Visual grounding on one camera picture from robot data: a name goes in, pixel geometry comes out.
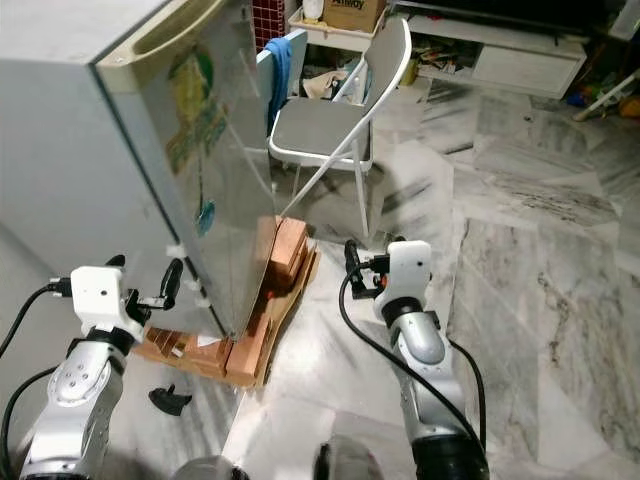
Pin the grey folding chair white frame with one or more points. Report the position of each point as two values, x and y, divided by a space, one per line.
310 125

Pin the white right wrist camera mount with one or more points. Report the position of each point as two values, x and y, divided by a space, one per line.
410 270

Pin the green fridge sticker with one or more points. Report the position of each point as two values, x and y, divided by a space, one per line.
195 100

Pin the robot left leg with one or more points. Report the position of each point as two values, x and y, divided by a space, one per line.
210 470

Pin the white low cabinet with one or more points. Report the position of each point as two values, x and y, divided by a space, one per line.
525 70

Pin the robot right leg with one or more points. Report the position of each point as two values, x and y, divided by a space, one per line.
350 462

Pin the pale blue chair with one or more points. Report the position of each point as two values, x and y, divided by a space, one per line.
298 50

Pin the small black plastic piece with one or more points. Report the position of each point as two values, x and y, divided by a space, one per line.
170 400

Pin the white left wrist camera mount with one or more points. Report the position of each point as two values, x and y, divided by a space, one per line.
98 295

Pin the red grid panel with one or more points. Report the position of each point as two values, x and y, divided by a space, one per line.
268 20

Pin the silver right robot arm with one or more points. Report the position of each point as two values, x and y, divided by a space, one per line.
420 345

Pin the white bottle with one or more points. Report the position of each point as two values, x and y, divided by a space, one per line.
313 10

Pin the blue cloth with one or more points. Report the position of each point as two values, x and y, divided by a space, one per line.
278 75

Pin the tan paper bag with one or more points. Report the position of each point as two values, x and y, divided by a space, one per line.
325 85

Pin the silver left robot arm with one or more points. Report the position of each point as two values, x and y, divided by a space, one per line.
75 400

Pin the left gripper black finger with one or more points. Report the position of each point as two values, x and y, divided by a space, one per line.
116 261
175 278

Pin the white side table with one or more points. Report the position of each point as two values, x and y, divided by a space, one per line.
335 40

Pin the small blue fridge sticker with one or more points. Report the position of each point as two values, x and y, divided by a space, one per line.
206 218

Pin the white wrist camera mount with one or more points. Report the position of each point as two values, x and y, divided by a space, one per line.
410 270
98 295

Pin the white pipe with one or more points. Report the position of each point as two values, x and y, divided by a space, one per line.
605 97

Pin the robot leg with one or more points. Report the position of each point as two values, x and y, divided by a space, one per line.
350 462
210 470

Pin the brown cardboard box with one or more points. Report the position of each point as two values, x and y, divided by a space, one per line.
358 20

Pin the grey silver fridge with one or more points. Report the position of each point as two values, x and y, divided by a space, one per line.
80 150

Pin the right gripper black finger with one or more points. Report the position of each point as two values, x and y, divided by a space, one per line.
398 241
352 258

